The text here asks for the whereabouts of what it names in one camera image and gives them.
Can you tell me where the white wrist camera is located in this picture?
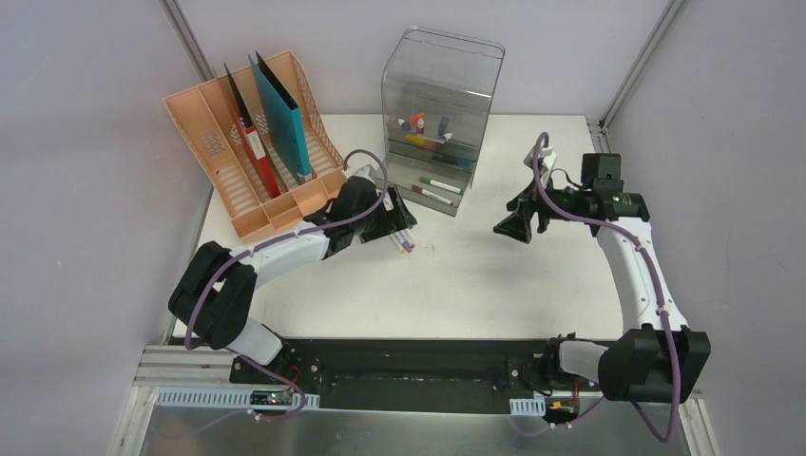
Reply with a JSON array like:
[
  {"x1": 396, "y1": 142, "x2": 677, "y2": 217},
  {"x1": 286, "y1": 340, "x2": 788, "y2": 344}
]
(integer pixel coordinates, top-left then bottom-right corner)
[
  {"x1": 349, "y1": 164, "x2": 375, "y2": 181},
  {"x1": 523, "y1": 146, "x2": 557, "y2": 186}
]

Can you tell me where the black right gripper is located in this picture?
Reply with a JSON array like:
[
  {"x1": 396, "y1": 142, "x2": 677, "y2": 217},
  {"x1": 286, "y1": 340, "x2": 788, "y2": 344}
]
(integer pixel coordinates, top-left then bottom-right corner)
[{"x1": 494, "y1": 171, "x2": 591, "y2": 243}]

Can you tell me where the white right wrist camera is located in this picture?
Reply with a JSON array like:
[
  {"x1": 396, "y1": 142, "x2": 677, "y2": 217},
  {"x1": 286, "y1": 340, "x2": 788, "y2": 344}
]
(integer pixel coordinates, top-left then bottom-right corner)
[{"x1": 523, "y1": 146, "x2": 557, "y2": 186}]

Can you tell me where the white marker dark red cap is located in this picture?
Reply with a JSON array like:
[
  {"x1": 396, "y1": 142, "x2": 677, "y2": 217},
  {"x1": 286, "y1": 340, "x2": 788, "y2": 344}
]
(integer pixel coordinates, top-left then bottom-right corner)
[{"x1": 412, "y1": 185, "x2": 452, "y2": 206}]

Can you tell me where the aluminium frame rail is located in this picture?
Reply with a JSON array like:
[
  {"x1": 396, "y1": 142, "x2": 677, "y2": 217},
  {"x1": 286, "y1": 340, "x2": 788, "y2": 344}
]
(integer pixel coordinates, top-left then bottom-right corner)
[{"x1": 134, "y1": 345, "x2": 320, "y2": 411}]

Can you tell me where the red folder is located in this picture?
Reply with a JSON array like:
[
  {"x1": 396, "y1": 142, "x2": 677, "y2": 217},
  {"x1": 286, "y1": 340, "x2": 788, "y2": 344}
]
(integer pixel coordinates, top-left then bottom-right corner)
[{"x1": 224, "y1": 66, "x2": 281, "y2": 199}]

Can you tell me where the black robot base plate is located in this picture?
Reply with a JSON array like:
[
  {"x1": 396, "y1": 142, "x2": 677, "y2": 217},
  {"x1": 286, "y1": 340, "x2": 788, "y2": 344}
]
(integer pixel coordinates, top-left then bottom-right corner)
[{"x1": 229, "y1": 338, "x2": 600, "y2": 417}]

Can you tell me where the black highlighter blue cap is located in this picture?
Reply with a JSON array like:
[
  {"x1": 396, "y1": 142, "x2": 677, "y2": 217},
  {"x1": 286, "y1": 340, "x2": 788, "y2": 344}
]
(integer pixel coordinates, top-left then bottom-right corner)
[{"x1": 435, "y1": 156, "x2": 473, "y2": 168}]

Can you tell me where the dark blue small bottle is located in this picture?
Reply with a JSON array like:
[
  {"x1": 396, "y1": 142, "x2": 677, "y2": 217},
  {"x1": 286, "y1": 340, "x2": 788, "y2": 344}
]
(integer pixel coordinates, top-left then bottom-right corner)
[{"x1": 437, "y1": 116, "x2": 450, "y2": 139}]

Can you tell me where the teal folder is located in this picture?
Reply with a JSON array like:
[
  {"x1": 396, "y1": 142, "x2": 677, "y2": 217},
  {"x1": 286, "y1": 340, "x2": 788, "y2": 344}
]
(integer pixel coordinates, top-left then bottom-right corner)
[{"x1": 249, "y1": 52, "x2": 314, "y2": 184}]

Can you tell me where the smoked clear drawer box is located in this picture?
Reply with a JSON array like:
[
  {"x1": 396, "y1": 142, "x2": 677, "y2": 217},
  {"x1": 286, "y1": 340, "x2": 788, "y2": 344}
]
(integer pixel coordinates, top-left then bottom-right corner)
[{"x1": 381, "y1": 27, "x2": 506, "y2": 217}]

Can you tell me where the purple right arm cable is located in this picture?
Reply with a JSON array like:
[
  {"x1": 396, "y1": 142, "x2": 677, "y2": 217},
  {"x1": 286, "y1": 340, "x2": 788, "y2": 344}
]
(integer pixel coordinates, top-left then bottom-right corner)
[{"x1": 509, "y1": 132, "x2": 682, "y2": 445}]

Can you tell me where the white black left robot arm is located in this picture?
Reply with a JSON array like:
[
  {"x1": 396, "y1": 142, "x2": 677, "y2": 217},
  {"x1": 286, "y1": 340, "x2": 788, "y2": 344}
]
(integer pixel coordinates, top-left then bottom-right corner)
[{"x1": 167, "y1": 176, "x2": 417, "y2": 385}]

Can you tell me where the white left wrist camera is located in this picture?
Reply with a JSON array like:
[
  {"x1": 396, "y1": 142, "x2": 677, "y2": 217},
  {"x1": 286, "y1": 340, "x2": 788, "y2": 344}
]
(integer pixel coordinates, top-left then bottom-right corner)
[{"x1": 349, "y1": 164, "x2": 375, "y2": 181}]

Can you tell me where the white marker purple cap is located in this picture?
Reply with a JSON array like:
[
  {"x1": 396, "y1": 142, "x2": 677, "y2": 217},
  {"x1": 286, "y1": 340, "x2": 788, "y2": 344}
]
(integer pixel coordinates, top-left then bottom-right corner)
[{"x1": 392, "y1": 231, "x2": 414, "y2": 254}]

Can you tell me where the red orange small bottle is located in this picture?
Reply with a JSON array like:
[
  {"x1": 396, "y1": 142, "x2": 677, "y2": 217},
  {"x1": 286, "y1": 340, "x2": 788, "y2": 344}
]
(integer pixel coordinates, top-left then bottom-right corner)
[{"x1": 408, "y1": 112, "x2": 425, "y2": 125}]

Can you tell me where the white marker green cap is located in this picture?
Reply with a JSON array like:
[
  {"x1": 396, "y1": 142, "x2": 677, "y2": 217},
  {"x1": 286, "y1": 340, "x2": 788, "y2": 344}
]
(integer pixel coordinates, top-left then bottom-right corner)
[{"x1": 419, "y1": 177, "x2": 463, "y2": 195}]

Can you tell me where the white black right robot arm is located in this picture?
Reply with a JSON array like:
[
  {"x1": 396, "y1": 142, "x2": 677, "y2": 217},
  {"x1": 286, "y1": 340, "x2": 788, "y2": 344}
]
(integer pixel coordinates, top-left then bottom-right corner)
[{"x1": 493, "y1": 147, "x2": 711, "y2": 404}]

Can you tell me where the peach plastic file organizer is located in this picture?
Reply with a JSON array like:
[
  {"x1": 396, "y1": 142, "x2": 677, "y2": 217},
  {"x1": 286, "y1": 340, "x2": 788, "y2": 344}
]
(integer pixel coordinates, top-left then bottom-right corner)
[{"x1": 163, "y1": 51, "x2": 346, "y2": 245}]

